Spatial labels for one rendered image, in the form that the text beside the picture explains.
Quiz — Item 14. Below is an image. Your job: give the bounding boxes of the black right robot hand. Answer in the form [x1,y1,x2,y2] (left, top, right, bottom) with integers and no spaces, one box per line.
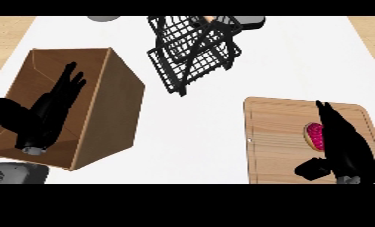
[292,100,375,182]

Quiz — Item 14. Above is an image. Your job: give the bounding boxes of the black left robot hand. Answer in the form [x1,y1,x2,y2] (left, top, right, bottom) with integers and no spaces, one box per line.
[0,61,88,151]

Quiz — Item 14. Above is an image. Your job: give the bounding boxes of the wooden cutting board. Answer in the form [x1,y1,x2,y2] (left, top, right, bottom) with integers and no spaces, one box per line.
[243,96,375,185]

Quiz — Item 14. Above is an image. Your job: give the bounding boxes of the open brown wooden box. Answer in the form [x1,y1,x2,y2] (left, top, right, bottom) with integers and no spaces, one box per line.
[0,47,146,171]

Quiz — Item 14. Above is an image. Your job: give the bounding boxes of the grey round object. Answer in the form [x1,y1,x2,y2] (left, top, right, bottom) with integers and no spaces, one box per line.
[87,15,121,23]

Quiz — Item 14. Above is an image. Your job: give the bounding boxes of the black wire tiered basket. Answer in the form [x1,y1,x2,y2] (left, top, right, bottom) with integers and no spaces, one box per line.
[146,15,243,98]

